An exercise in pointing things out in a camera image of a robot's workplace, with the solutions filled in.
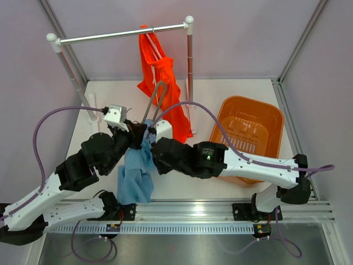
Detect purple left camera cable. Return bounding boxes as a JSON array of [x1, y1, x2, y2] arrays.
[[0, 106, 118, 262]]

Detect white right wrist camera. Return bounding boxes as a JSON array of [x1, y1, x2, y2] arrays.
[[148, 120, 173, 143]]

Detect white metal clothes rack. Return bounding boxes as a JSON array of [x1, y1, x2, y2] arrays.
[[46, 15, 198, 135]]

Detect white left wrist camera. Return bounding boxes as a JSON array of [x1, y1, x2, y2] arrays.
[[104, 104, 129, 132]]

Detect aluminium frame post left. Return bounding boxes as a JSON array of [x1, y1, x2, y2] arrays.
[[38, 0, 90, 89]]

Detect aluminium frame post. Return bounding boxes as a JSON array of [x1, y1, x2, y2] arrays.
[[277, 0, 329, 84], [38, 0, 90, 89]]

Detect aluminium frame post right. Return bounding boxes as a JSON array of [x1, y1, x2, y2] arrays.
[[277, 0, 329, 84]]

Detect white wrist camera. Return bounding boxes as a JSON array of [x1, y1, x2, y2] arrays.
[[148, 120, 173, 143], [104, 104, 129, 132]]

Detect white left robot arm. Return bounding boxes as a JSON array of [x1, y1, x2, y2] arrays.
[[1, 122, 147, 246]]

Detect light blue shorts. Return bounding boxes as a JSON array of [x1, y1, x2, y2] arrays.
[[117, 130, 156, 205]]

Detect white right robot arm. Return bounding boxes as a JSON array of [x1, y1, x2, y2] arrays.
[[151, 137, 311, 222]]

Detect pink clothes hanger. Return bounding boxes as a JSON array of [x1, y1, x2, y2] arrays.
[[145, 33, 162, 84]]

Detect grey clothes hanger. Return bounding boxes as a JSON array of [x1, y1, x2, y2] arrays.
[[142, 81, 168, 139]]

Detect white slotted cable duct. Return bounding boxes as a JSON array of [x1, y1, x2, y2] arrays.
[[51, 222, 254, 235]]

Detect orange plastic basket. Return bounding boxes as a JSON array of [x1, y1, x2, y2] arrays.
[[208, 95, 285, 188]]

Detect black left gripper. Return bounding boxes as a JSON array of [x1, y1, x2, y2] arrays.
[[102, 119, 147, 175]]

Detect aluminium mounting rail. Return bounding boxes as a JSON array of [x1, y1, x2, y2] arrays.
[[44, 199, 335, 227]]

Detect orange shorts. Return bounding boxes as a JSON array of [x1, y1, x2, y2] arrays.
[[137, 33, 192, 143]]

